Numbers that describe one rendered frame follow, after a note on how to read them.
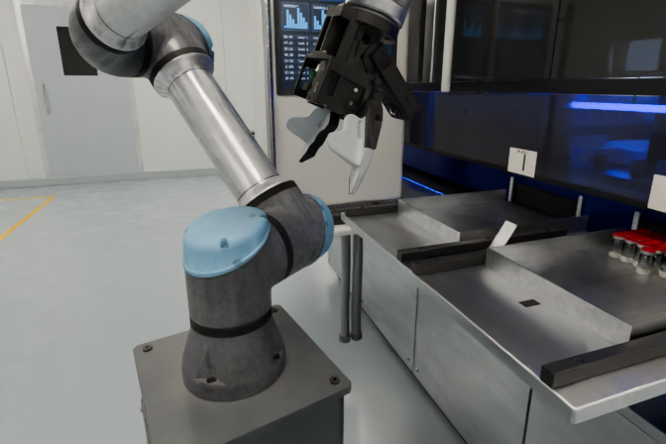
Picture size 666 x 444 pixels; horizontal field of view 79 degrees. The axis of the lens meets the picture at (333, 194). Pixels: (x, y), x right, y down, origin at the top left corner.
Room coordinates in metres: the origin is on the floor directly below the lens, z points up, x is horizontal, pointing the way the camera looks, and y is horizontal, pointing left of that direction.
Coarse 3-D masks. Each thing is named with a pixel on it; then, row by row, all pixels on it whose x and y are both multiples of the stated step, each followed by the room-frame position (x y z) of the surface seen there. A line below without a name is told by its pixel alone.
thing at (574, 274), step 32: (512, 256) 0.69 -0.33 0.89; (544, 256) 0.71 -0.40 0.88; (576, 256) 0.71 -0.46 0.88; (608, 256) 0.71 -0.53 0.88; (544, 288) 0.55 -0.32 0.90; (576, 288) 0.58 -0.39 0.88; (608, 288) 0.58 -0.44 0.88; (640, 288) 0.58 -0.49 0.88; (576, 320) 0.49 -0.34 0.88; (608, 320) 0.45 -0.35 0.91; (640, 320) 0.49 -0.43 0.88
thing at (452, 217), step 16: (480, 192) 1.07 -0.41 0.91; (496, 192) 1.09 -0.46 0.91; (400, 208) 0.98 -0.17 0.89; (416, 208) 0.91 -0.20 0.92; (432, 208) 1.02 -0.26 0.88; (448, 208) 1.02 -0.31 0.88; (464, 208) 1.02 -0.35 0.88; (480, 208) 1.02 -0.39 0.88; (496, 208) 1.02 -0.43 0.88; (512, 208) 1.02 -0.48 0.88; (432, 224) 0.84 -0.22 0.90; (448, 224) 0.89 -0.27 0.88; (464, 224) 0.89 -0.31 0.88; (480, 224) 0.89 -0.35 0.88; (496, 224) 0.89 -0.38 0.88; (528, 224) 0.80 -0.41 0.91; (544, 224) 0.82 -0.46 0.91; (560, 224) 0.83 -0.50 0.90; (576, 224) 0.85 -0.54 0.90; (448, 240) 0.78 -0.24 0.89; (464, 240) 0.75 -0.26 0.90
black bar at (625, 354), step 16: (656, 336) 0.43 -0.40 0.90; (592, 352) 0.40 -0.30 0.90; (608, 352) 0.40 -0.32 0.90; (624, 352) 0.40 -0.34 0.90; (640, 352) 0.40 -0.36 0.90; (656, 352) 0.41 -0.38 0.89; (544, 368) 0.37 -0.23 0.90; (560, 368) 0.37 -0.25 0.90; (576, 368) 0.37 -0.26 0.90; (592, 368) 0.38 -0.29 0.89; (608, 368) 0.39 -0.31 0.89; (560, 384) 0.36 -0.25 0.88
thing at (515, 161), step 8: (512, 152) 0.98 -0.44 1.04; (520, 152) 0.96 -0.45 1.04; (528, 152) 0.94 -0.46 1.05; (536, 152) 0.92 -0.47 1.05; (512, 160) 0.98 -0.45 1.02; (520, 160) 0.96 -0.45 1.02; (528, 160) 0.93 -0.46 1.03; (512, 168) 0.98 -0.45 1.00; (520, 168) 0.95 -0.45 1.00; (528, 168) 0.93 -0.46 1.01
